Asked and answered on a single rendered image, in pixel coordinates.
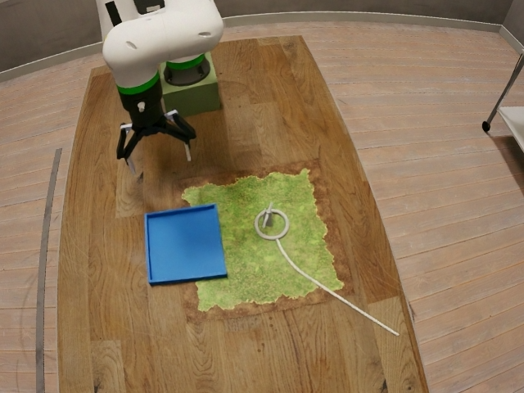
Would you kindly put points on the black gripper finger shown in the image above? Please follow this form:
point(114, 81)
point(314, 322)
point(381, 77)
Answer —
point(185, 133)
point(124, 130)

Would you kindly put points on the grey ring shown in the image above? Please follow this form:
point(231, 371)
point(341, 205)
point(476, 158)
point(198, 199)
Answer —
point(274, 237)

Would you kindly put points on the blue square tray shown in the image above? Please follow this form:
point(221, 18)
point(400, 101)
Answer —
point(184, 243)

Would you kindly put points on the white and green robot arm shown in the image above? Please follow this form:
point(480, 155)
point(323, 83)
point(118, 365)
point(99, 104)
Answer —
point(182, 31)

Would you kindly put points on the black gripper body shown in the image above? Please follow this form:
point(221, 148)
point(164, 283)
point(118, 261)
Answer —
point(149, 117)

